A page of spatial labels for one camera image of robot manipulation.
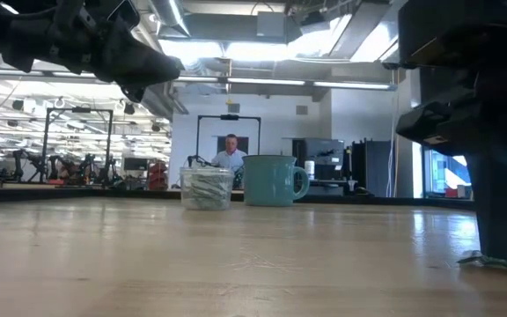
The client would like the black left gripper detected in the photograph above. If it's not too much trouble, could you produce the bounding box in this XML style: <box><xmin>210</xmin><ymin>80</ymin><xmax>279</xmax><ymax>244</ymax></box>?
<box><xmin>46</xmin><ymin>0</ymin><xmax>184</xmax><ymax>104</ymax></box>

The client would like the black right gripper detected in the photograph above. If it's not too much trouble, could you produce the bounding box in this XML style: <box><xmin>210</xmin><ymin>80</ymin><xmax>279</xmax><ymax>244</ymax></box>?
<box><xmin>397</xmin><ymin>0</ymin><xmax>507</xmax><ymax>154</ymax></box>

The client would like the green white Truvia packet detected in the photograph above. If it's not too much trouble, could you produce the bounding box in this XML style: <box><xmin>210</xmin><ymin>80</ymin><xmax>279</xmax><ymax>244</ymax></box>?
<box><xmin>457</xmin><ymin>249</ymin><xmax>507</xmax><ymax>272</ymax></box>

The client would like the pale green Stevia packet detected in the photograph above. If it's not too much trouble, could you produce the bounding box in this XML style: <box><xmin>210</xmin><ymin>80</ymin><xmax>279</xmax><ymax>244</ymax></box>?
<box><xmin>186</xmin><ymin>187</ymin><xmax>231</xmax><ymax>208</ymax></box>
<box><xmin>185</xmin><ymin>172</ymin><xmax>232</xmax><ymax>188</ymax></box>

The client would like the small black monitor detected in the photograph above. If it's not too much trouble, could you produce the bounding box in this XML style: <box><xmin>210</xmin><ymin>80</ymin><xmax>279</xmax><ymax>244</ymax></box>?
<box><xmin>122</xmin><ymin>157</ymin><xmax>150</xmax><ymax>172</ymax></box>

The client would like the red object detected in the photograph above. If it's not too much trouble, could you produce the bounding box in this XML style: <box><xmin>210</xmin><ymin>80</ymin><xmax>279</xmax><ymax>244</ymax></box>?
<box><xmin>147</xmin><ymin>160</ymin><xmax>169</xmax><ymax>191</ymax></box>

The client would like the person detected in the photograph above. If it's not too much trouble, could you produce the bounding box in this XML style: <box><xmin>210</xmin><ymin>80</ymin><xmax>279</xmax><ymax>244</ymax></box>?
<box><xmin>210</xmin><ymin>133</ymin><xmax>249</xmax><ymax>190</ymax></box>

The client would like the long ceiling light bar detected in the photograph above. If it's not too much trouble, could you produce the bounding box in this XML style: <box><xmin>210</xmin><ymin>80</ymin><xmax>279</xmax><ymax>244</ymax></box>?
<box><xmin>0</xmin><ymin>68</ymin><xmax>398</xmax><ymax>92</ymax></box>

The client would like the clear plastic cup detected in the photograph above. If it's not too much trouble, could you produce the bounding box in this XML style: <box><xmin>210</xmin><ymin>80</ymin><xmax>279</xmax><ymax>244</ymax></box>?
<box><xmin>179</xmin><ymin>166</ymin><xmax>236</xmax><ymax>211</ymax></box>

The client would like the black panel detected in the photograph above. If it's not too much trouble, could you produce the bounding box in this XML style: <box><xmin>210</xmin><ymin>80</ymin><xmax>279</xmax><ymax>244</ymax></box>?
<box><xmin>350</xmin><ymin>139</ymin><xmax>393</xmax><ymax>198</ymax></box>

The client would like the grey ceiling box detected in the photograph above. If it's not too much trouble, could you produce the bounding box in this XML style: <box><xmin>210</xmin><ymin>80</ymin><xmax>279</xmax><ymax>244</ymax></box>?
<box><xmin>256</xmin><ymin>11</ymin><xmax>288</xmax><ymax>39</ymax></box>

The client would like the teal ceramic mug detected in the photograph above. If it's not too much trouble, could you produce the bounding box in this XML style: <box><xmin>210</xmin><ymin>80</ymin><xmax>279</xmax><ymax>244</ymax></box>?
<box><xmin>242</xmin><ymin>154</ymin><xmax>311</xmax><ymax>208</ymax></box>

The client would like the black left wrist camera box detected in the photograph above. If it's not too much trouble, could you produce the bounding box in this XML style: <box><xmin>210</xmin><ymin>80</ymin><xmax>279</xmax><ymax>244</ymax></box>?
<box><xmin>106</xmin><ymin>0</ymin><xmax>143</xmax><ymax>31</ymax></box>

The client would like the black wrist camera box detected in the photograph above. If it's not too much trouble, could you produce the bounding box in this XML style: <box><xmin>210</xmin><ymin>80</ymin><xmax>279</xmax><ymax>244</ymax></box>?
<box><xmin>106</xmin><ymin>0</ymin><xmax>143</xmax><ymax>31</ymax></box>
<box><xmin>395</xmin><ymin>100</ymin><xmax>480</xmax><ymax>158</ymax></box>

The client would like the silver ventilation duct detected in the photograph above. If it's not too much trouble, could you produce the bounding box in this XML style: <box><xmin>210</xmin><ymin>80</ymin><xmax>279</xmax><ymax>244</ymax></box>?
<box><xmin>150</xmin><ymin>0</ymin><xmax>192</xmax><ymax>39</ymax></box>

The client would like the black window frame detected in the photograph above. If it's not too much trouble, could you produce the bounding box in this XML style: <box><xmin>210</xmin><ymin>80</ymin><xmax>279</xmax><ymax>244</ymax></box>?
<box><xmin>421</xmin><ymin>147</ymin><xmax>474</xmax><ymax>199</ymax></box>

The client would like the black frame with camera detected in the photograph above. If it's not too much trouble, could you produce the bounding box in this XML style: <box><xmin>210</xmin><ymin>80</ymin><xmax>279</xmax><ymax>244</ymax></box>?
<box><xmin>195</xmin><ymin>114</ymin><xmax>262</xmax><ymax>171</ymax></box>

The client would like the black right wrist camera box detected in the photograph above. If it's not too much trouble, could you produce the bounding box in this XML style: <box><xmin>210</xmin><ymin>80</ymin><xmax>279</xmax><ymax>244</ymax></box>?
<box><xmin>395</xmin><ymin>100</ymin><xmax>480</xmax><ymax>158</ymax></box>

